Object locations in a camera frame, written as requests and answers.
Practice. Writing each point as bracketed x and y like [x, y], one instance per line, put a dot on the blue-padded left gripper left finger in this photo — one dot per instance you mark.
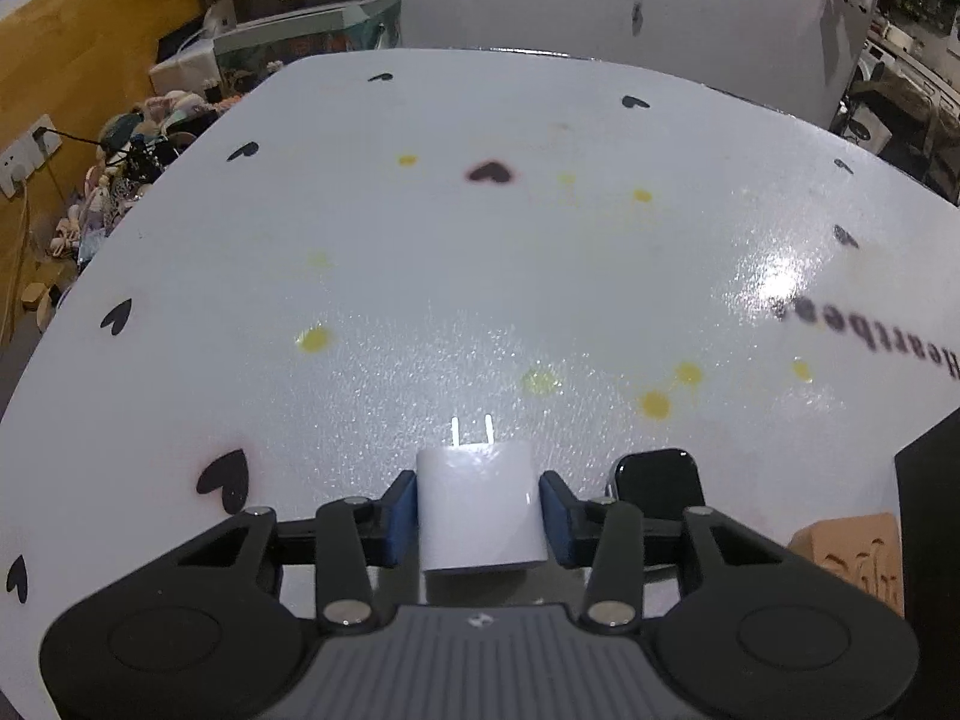
[350, 536]

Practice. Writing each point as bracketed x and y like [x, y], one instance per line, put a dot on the black smartwatch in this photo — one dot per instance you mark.
[661, 483]

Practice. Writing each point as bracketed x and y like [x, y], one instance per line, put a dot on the black cardboard box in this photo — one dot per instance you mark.
[928, 488]

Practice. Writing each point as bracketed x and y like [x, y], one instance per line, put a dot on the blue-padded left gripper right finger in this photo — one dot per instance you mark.
[605, 538]

